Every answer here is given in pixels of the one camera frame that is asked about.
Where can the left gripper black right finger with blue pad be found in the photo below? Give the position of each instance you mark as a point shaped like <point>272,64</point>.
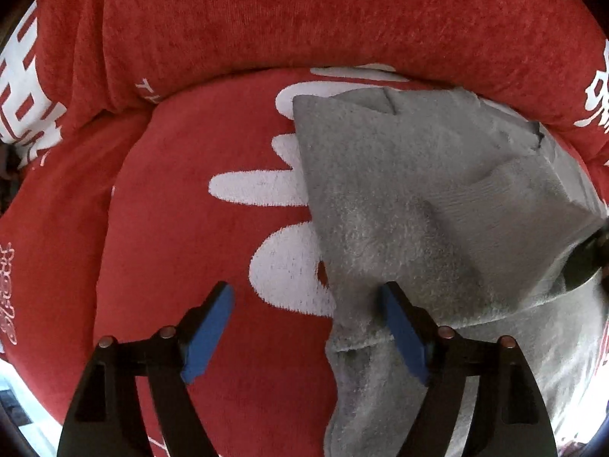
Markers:
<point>510,417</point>

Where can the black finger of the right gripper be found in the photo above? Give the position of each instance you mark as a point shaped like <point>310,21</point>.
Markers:
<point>586,260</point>

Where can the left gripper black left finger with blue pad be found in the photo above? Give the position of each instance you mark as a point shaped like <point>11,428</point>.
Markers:
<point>105,416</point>

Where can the grey knit sweater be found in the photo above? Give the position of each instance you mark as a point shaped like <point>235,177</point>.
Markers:
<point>473,211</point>

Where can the red bedding with white characters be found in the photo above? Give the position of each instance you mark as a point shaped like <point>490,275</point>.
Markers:
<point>157,156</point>

